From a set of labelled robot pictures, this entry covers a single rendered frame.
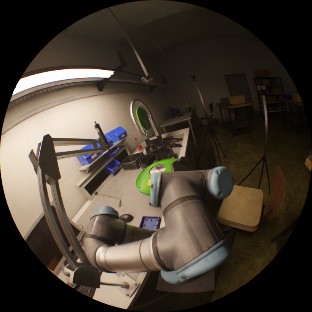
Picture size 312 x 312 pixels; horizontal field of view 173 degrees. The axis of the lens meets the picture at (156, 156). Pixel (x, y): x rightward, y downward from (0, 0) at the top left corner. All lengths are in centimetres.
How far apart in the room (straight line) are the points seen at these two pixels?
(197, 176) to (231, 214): 71
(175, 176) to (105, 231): 20
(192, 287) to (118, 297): 31
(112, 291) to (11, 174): 112
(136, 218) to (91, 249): 46
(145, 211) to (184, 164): 43
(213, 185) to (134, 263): 17
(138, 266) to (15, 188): 118
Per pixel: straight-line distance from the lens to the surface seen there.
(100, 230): 26
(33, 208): 123
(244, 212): 90
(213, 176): 19
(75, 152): 45
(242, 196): 98
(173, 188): 15
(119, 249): 18
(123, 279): 58
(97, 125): 74
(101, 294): 69
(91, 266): 39
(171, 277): 35
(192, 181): 18
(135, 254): 15
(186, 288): 56
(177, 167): 29
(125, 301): 60
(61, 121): 132
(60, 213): 36
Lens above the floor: 139
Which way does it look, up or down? 23 degrees down
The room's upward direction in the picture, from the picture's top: 24 degrees counter-clockwise
